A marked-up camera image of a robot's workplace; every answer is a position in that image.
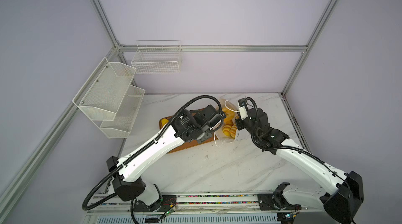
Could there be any brown plastic tray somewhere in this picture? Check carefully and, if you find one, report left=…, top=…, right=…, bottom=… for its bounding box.
left=159, top=116, right=215, bottom=153

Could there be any yellow fake bread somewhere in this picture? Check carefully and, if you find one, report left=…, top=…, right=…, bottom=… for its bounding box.
left=223, top=124, right=238, bottom=139
left=223, top=108, right=237, bottom=126
left=161, top=118, right=169, bottom=127

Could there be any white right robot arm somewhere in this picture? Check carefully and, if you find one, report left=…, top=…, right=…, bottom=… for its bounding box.
left=236, top=107, right=364, bottom=224

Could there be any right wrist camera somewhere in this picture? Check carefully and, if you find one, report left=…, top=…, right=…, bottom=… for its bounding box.
left=238, top=98, right=248, bottom=120

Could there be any white mesh shelf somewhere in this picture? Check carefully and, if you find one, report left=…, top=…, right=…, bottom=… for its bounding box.
left=72, top=58, right=136, bottom=121
left=100, top=85, right=145, bottom=139

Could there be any aluminium frame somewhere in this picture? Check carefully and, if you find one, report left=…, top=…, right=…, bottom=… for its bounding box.
left=1, top=0, right=339, bottom=221

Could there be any white mesh lower shelf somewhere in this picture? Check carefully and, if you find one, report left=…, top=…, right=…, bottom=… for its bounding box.
left=100, top=85, right=145, bottom=139

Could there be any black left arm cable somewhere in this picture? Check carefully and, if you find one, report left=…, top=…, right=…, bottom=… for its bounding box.
left=81, top=95, right=224, bottom=224

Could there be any white wire basket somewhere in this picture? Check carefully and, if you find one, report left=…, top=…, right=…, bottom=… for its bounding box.
left=131, top=40, right=182, bottom=74

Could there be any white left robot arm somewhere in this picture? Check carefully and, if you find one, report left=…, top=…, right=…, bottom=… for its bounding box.
left=107, top=105, right=226, bottom=206

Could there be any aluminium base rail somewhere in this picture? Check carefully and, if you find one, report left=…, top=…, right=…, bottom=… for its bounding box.
left=83, top=192, right=335, bottom=224

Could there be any cartoon animal paper bag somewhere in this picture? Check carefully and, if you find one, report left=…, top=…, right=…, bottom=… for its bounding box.
left=214, top=97, right=239, bottom=147

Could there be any white mesh upper shelf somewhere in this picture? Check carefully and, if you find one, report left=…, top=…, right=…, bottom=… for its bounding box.
left=72, top=58, right=136, bottom=121

